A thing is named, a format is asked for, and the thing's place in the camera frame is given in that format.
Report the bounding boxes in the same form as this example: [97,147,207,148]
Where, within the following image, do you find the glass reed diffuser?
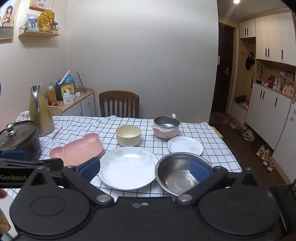
[77,72,87,94]

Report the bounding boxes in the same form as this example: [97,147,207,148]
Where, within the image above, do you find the grey sneakers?
[242,130,255,141]

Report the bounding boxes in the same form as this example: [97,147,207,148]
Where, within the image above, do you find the dark entrance door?
[211,22,237,114]

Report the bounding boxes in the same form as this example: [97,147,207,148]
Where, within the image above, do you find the tall white wall cabinet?
[255,12,296,69]

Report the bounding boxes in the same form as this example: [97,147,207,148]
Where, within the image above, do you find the white floor cabinet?
[245,83,295,151]

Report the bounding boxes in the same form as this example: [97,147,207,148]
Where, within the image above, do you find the small photo frame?
[26,13,39,32]

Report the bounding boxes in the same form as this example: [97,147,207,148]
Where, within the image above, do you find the wooden sideboard with white drawers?
[47,88,96,117]

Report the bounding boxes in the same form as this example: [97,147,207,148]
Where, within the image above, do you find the large framed picture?
[0,0,21,41]

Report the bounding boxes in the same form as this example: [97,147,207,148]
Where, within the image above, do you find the white stick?
[58,71,70,85]

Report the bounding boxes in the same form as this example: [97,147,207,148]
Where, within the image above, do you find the dark door mat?
[209,111,232,126]

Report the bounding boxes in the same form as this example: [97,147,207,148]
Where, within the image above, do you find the cream bowl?
[115,125,142,147]

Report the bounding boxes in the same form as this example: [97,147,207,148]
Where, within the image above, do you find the pink bear-shaped plate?
[49,132,105,166]

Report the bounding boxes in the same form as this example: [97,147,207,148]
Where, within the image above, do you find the black cooking pot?
[0,120,42,161]

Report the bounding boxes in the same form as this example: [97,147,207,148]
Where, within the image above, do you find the gold thermos jug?
[29,83,55,137]

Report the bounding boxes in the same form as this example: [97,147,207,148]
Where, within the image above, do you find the yellow black storage container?
[55,82,75,101]

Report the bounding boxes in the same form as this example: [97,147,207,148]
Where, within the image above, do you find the pink framed picture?
[29,0,53,11]

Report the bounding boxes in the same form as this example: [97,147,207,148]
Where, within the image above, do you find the black hanging bag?
[245,51,256,71]

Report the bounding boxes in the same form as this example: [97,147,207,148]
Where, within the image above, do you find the white fridge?
[272,100,296,184]

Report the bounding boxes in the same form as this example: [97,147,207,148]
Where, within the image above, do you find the brown wooden chair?
[99,90,140,118]

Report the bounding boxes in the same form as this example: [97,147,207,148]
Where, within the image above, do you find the light wooden chair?
[47,105,63,116]

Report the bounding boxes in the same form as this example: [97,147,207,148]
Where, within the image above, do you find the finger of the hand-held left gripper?
[38,158,64,172]
[0,151,26,161]

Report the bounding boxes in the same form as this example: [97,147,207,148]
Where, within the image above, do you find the small white wall cabinet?
[239,19,256,39]

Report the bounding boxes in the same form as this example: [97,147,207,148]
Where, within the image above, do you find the pink pen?
[51,127,63,140]

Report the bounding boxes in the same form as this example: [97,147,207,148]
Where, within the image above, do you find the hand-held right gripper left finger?
[23,157,115,206]

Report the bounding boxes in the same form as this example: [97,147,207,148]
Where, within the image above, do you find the wooden wall shelf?
[18,23,60,39]

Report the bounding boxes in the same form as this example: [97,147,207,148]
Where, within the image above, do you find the golden ornament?
[37,10,55,33]

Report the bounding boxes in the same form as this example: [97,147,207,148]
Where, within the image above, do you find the pink pot with steel inside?
[151,113,181,139]

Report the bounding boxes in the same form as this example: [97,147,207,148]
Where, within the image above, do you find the large white plate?
[98,146,159,191]

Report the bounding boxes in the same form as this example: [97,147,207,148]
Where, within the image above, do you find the stainless steel bowl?
[154,152,214,197]

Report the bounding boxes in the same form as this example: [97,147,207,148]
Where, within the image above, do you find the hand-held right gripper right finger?
[174,159,270,206]

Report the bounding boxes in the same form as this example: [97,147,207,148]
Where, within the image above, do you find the small white box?
[63,91,74,106]

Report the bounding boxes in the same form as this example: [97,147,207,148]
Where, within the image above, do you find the small white plate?
[167,136,204,156]

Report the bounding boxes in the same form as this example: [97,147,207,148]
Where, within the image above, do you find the glass pot lid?
[0,120,38,151]

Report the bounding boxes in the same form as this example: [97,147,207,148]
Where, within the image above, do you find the orange drink bottle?
[47,86,58,107]

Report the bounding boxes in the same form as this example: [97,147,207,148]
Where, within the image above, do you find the shoe bench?
[231,95,251,124]

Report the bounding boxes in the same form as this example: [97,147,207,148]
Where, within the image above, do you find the black white checked tablecloth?
[0,115,243,202]

